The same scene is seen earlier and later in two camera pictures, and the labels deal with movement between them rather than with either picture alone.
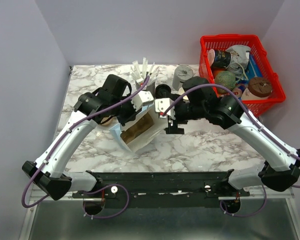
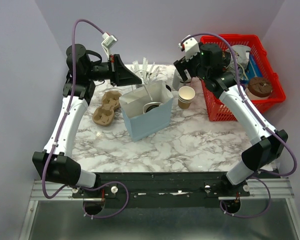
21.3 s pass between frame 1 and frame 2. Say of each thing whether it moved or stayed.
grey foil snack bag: stayed
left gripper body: moved
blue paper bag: moved
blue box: stayed
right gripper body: moved
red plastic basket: stayed
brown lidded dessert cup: stayed
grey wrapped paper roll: stayed
